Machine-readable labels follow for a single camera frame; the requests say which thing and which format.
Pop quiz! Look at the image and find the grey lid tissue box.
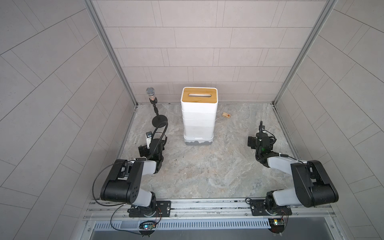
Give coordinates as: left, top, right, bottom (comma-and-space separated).
183, 119, 215, 128
184, 137, 214, 142

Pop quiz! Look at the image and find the bamboo lid tissue box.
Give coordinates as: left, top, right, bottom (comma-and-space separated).
181, 87, 219, 113
184, 126, 214, 139
182, 111, 217, 121

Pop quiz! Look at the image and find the grey lid tissue box front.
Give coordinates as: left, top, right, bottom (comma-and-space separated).
183, 119, 215, 128

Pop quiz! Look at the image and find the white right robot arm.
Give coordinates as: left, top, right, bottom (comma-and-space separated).
247, 132, 339, 215

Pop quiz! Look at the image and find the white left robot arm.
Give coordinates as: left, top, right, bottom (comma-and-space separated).
100, 139, 167, 217

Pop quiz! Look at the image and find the microphone on black stand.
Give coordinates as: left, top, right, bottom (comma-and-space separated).
146, 87, 168, 128

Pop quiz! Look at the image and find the small wooden block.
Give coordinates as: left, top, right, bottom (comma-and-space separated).
222, 112, 231, 118

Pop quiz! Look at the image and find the left green circuit board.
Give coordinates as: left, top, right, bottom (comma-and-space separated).
139, 221, 157, 237

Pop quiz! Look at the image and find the green circuit board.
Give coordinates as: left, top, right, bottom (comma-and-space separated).
139, 221, 157, 237
268, 219, 286, 235

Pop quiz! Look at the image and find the right green circuit board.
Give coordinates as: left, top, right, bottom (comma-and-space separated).
268, 219, 286, 235

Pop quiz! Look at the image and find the white ventilation grille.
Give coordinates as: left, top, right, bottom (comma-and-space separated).
94, 219, 271, 232

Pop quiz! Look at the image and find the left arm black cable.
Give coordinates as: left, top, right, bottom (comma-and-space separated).
91, 121, 169, 235

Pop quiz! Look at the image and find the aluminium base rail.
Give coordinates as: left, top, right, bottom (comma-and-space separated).
80, 198, 335, 221

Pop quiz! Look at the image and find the aluminium corner post left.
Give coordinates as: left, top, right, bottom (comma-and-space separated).
84, 0, 138, 106

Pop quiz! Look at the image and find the aluminium corner post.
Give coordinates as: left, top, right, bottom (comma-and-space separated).
84, 0, 138, 106
273, 0, 338, 106

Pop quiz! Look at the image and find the aluminium corner post right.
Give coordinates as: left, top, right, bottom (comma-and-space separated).
273, 0, 338, 106

